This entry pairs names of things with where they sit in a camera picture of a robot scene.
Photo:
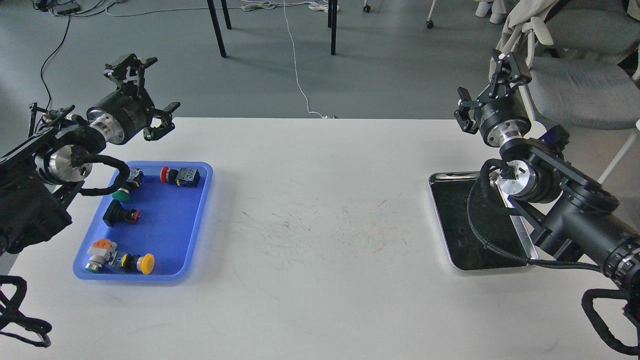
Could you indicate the steel tray with black mat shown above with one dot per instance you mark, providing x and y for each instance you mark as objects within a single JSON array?
[{"x": 461, "y": 217}]

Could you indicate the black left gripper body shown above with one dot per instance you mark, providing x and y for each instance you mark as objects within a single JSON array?
[{"x": 119, "y": 117}]

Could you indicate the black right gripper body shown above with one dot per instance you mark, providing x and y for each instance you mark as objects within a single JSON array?
[{"x": 500, "y": 120}]

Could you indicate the red push button switch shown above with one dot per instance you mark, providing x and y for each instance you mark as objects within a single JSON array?
[{"x": 184, "y": 177}]

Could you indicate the blue plastic tray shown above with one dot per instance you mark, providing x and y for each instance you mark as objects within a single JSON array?
[{"x": 168, "y": 228}]

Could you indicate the yellow push button switch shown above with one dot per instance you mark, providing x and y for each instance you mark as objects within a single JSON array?
[{"x": 128, "y": 263}]

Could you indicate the black table leg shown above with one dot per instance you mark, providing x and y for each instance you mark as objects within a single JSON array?
[
  {"x": 216, "y": 23},
  {"x": 332, "y": 23}
]

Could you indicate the black table leg right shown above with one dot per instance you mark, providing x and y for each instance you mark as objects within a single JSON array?
[{"x": 332, "y": 23}]

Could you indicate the black power strip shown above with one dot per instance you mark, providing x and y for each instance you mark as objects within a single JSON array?
[{"x": 65, "y": 9}]

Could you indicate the grey office chair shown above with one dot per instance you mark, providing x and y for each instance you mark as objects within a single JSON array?
[{"x": 577, "y": 80}]

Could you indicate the green push button switch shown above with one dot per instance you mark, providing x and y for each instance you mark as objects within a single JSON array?
[{"x": 133, "y": 182}]

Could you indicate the beige jacket on chair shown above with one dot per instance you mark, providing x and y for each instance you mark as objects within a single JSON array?
[{"x": 527, "y": 19}]

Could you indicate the grey orange switch block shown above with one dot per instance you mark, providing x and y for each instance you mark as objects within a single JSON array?
[{"x": 101, "y": 252}]

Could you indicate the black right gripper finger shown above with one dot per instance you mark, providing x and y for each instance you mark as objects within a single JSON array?
[
  {"x": 510, "y": 72},
  {"x": 462, "y": 114}
]

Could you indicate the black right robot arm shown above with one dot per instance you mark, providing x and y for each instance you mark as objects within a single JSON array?
[{"x": 571, "y": 213}]

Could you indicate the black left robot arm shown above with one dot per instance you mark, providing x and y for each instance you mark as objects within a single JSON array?
[{"x": 62, "y": 156}]

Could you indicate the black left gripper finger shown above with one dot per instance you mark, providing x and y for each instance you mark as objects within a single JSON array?
[
  {"x": 165, "y": 115},
  {"x": 129, "y": 73}
]

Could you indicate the black table leg left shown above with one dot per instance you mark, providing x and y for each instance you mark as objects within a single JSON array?
[{"x": 216, "y": 23}]

